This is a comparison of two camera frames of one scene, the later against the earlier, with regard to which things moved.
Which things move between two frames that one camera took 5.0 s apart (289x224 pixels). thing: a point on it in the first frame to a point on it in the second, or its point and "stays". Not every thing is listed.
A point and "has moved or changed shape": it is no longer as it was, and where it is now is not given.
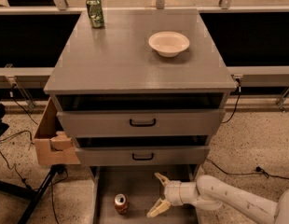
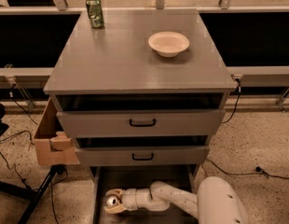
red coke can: (121, 203) has moved or changed shape
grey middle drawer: (139, 156) stays
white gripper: (172, 191) to (130, 200)
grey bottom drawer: (124, 194) stays
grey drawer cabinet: (142, 91) stays
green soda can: (95, 10) stays
